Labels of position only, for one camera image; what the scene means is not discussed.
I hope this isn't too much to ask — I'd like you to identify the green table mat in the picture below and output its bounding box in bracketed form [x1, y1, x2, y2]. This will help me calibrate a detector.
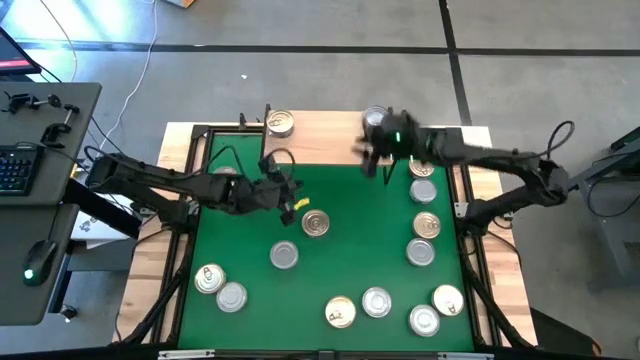
[178, 128, 475, 352]

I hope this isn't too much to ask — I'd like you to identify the small wooden shelf black frame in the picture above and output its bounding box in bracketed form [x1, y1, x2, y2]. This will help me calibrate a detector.
[259, 103, 400, 185]

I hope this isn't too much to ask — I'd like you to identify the white printed box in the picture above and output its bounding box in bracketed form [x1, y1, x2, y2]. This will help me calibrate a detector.
[69, 209, 139, 251]

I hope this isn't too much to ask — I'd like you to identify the black desk support beam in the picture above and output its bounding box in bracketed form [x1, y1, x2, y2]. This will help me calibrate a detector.
[62, 177, 144, 240]

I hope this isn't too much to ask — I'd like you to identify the thin beige floor cable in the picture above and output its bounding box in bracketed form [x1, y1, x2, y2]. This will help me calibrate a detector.
[38, 0, 79, 84]

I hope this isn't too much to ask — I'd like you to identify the black backlit keyboard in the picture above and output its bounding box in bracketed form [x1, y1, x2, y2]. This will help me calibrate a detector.
[0, 144, 41, 197]

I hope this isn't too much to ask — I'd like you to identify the dark grey side desk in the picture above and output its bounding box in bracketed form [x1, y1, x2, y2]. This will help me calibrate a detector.
[0, 82, 103, 326]

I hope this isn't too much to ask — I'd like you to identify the Bumble Bee tuna can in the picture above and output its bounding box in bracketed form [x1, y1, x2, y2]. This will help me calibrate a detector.
[269, 240, 300, 270]
[361, 286, 393, 319]
[362, 104, 390, 132]
[408, 304, 441, 338]
[405, 237, 436, 267]
[215, 281, 249, 314]
[409, 178, 438, 205]

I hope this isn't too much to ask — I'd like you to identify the black monitor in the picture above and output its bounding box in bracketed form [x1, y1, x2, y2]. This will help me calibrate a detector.
[0, 27, 43, 77]

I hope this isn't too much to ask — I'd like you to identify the black desk clamp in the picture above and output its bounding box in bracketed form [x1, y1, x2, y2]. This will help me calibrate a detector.
[2, 91, 62, 115]
[39, 103, 81, 150]

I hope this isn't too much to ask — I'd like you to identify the grey metal stand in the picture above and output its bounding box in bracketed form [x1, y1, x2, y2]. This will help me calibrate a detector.
[549, 124, 640, 291]

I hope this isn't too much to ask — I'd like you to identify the white floor cable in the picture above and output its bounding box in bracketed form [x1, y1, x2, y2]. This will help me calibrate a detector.
[97, 0, 160, 151]

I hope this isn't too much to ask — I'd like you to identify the black computer mouse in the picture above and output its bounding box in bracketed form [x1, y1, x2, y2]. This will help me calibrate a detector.
[22, 239, 59, 287]

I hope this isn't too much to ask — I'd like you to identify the black metal table frame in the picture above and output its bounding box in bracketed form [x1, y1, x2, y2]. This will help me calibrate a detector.
[112, 112, 539, 351]

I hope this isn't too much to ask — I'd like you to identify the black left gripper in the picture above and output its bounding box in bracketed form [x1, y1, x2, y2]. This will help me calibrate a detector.
[247, 172, 298, 228]

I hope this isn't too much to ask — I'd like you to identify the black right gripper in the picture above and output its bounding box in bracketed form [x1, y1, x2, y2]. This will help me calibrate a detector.
[352, 112, 431, 179]

